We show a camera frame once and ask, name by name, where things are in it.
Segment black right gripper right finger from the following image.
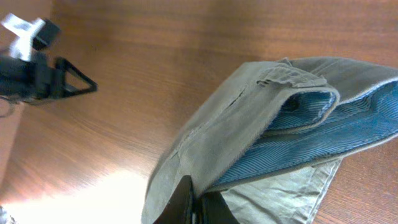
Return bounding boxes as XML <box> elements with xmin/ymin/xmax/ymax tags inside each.
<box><xmin>198</xmin><ymin>192</ymin><xmax>239</xmax><ymax>224</ymax></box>

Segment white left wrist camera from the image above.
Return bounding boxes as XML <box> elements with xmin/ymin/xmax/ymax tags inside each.
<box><xmin>1</xmin><ymin>13</ymin><xmax>61</xmax><ymax>62</ymax></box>

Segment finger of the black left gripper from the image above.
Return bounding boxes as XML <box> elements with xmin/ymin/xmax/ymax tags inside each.
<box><xmin>54</xmin><ymin>57</ymin><xmax>98</xmax><ymax>99</ymax></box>

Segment khaki green shorts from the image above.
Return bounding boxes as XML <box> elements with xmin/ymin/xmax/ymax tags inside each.
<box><xmin>141</xmin><ymin>57</ymin><xmax>397</xmax><ymax>223</ymax></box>

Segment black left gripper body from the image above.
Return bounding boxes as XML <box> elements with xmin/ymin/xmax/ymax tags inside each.
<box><xmin>1</xmin><ymin>52</ymin><xmax>67</xmax><ymax>104</ymax></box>

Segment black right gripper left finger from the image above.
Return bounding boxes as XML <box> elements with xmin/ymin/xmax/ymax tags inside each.
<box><xmin>154</xmin><ymin>175</ymin><xmax>193</xmax><ymax>224</ymax></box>

